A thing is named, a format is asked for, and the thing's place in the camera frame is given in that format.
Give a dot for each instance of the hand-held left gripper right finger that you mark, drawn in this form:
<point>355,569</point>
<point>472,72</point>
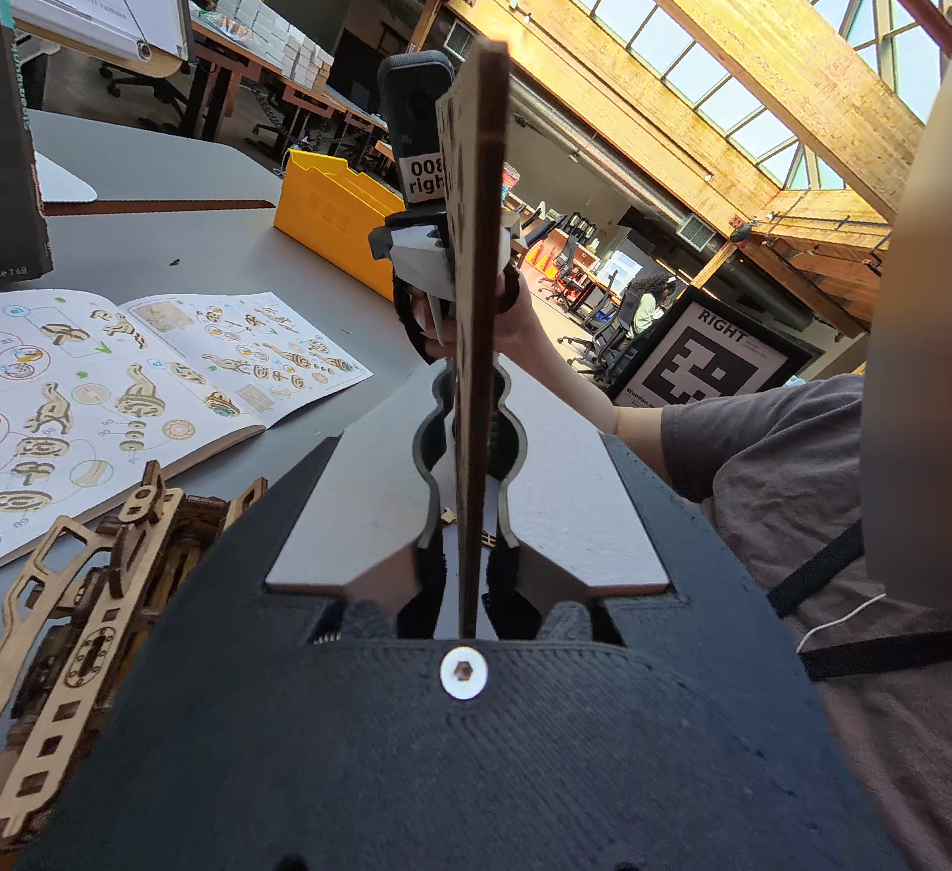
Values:
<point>580,499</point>

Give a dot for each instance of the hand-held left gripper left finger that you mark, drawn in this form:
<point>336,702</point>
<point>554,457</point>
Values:
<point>357,506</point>

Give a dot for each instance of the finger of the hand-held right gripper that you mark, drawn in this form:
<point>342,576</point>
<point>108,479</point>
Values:
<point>420,261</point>
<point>513,237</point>

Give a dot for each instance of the plywood parts sheet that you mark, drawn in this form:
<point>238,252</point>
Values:
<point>476,291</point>

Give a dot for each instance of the person's right forearm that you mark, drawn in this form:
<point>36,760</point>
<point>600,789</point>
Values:
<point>595,402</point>

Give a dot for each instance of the partly built wooden model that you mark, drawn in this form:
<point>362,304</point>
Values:
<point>89,588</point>

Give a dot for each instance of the person's right hand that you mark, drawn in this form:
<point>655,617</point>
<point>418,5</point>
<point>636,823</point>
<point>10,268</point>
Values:
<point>520,324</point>

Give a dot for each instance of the black office chair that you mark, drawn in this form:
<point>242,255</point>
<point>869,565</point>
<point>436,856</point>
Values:
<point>141,79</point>
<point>606,339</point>
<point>567,268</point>

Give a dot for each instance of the yellow plastic bin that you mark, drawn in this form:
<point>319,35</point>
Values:
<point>327,216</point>

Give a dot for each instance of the stack of white boxes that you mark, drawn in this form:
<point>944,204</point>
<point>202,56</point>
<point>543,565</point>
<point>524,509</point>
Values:
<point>275,30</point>

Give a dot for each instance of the black framed marker sign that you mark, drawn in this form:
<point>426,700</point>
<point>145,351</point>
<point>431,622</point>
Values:
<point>706,365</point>

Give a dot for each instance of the wooden workbench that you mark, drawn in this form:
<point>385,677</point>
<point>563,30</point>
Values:
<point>223,56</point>

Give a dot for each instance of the assembly instruction booklet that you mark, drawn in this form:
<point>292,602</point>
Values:
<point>186,380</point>

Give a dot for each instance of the white cardboard piece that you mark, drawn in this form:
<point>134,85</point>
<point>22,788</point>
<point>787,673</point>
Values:
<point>63,183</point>

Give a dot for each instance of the tall black cardboard box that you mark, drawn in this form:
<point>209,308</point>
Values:
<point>18,179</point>

